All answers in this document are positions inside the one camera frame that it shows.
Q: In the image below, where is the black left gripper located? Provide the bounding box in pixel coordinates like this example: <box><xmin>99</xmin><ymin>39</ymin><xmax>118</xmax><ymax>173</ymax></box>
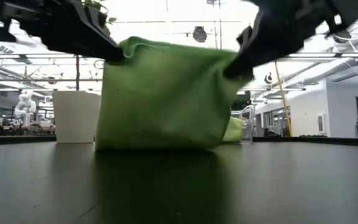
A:
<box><xmin>0</xmin><ymin>0</ymin><xmax>126</xmax><ymax>62</ymax></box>

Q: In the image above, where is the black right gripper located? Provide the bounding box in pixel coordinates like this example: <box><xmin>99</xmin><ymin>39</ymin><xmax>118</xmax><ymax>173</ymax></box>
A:
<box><xmin>224</xmin><ymin>0</ymin><xmax>358</xmax><ymax>78</ymax></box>

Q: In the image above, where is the lime yellow microfiber towel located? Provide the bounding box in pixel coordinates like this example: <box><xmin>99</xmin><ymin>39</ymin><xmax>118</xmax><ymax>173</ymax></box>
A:
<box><xmin>222</xmin><ymin>116</ymin><xmax>244</xmax><ymax>143</ymax></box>

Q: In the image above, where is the green microfiber towel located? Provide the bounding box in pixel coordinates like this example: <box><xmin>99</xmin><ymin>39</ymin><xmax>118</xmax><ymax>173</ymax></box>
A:
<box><xmin>94</xmin><ymin>36</ymin><xmax>254</xmax><ymax>152</ymax></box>

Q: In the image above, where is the black monitor screen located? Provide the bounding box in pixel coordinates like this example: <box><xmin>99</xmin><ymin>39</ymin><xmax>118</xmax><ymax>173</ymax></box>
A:
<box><xmin>231</xmin><ymin>91</ymin><xmax>253</xmax><ymax>110</ymax></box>

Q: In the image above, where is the clear plastic bin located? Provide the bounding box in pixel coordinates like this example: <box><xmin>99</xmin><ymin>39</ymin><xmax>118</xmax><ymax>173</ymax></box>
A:
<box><xmin>230</xmin><ymin>105</ymin><xmax>256</xmax><ymax>144</ymax></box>

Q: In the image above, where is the white plant pot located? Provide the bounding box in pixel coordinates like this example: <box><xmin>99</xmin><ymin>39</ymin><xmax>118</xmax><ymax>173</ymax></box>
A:
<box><xmin>52</xmin><ymin>90</ymin><xmax>101</xmax><ymax>144</ymax></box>

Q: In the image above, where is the cluttered background workbench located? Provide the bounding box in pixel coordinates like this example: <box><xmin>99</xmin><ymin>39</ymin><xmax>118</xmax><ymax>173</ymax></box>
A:
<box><xmin>0</xmin><ymin>116</ymin><xmax>55</xmax><ymax>136</ymax></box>

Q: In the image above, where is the black hanging cable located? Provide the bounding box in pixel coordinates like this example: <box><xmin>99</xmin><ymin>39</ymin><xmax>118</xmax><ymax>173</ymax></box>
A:
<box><xmin>212</xmin><ymin>0</ymin><xmax>224</xmax><ymax>50</ymax></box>

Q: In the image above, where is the yellow hanging cable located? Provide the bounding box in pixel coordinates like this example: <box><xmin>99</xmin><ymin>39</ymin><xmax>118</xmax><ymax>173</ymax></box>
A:
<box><xmin>273</xmin><ymin>60</ymin><xmax>293</xmax><ymax>137</ymax></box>

